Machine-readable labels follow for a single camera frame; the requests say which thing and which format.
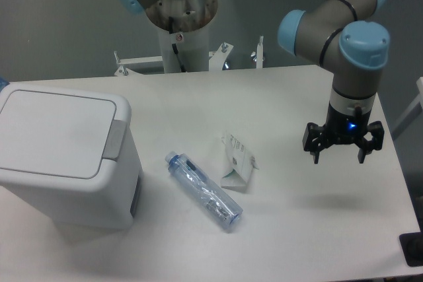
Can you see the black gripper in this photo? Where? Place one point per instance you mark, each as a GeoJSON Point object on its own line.
{"type": "Point", "coordinates": [342, 129]}

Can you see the white push-lid trash can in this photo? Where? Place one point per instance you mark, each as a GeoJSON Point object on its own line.
{"type": "Point", "coordinates": [70, 154]}

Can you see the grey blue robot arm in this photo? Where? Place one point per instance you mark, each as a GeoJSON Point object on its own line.
{"type": "Point", "coordinates": [338, 36]}

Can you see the crumpled white milk carton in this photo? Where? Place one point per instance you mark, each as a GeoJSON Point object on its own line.
{"type": "Point", "coordinates": [241, 163]}

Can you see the black clamp at table corner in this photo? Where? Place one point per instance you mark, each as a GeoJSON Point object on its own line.
{"type": "Point", "coordinates": [411, 244]}

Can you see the clear blue plastic bottle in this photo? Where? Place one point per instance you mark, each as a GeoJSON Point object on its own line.
{"type": "Point", "coordinates": [204, 191]}

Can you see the blue object at left edge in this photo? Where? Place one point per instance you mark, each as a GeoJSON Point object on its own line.
{"type": "Point", "coordinates": [3, 83]}

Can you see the white frame at right edge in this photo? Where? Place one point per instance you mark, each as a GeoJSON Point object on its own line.
{"type": "Point", "coordinates": [412, 111]}

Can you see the white metal base frame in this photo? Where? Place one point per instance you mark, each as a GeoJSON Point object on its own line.
{"type": "Point", "coordinates": [218, 60]}

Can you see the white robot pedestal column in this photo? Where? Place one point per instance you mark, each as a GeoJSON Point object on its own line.
{"type": "Point", "coordinates": [183, 32]}

